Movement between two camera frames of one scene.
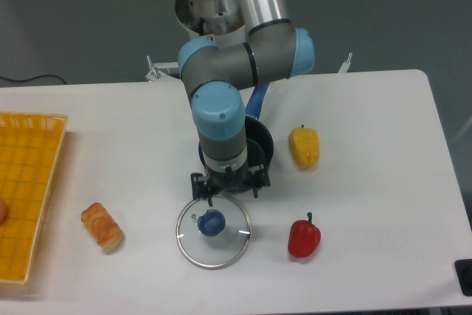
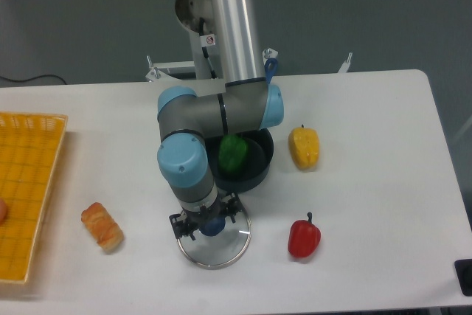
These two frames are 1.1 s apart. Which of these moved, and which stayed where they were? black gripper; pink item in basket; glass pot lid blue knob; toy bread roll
Moved: black gripper
Stayed: pink item in basket; glass pot lid blue knob; toy bread roll
